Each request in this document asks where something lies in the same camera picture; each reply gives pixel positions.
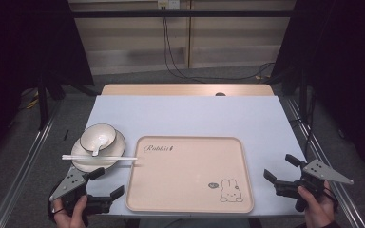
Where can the white bowl with dark rim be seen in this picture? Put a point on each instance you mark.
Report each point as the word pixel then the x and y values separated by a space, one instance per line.
pixel 98 136

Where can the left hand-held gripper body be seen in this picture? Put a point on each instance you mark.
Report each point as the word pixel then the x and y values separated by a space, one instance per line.
pixel 71 183

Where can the white ceramic spoon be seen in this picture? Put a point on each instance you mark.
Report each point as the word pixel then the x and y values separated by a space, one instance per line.
pixel 97 145

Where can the white plate with dark rim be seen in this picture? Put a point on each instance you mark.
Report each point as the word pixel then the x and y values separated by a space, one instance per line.
pixel 114 151

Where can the person's right hand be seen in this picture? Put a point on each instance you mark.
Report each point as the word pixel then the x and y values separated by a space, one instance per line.
pixel 318 209

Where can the aluminium rail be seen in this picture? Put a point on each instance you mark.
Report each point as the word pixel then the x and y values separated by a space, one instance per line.
pixel 310 136
pixel 25 164

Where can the wall socket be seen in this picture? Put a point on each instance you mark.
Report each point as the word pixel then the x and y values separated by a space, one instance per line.
pixel 168 3

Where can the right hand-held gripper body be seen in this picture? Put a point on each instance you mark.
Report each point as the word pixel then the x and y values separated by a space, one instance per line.
pixel 324 172

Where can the pale blue table mat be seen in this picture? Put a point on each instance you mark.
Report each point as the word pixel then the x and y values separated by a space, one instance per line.
pixel 202 117

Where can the wooden table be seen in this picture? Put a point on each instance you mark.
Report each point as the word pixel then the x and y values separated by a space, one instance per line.
pixel 171 89

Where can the black horizontal bar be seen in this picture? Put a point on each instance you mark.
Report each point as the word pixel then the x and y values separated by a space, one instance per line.
pixel 183 13

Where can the pink tray with rabbit print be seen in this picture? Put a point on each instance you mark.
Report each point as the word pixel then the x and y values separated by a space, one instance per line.
pixel 187 177

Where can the black metal stand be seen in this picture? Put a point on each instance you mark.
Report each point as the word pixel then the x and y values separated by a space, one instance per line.
pixel 42 104

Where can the small black stick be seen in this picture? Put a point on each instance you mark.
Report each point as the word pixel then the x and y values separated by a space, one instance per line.
pixel 66 134

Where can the black curtain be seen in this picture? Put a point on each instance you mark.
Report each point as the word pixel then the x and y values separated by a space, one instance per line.
pixel 345 63
pixel 22 47

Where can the white chopstick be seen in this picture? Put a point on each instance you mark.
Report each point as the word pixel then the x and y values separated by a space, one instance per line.
pixel 85 158
pixel 107 156

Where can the person's left hand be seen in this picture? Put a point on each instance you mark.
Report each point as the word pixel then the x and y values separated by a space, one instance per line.
pixel 71 215

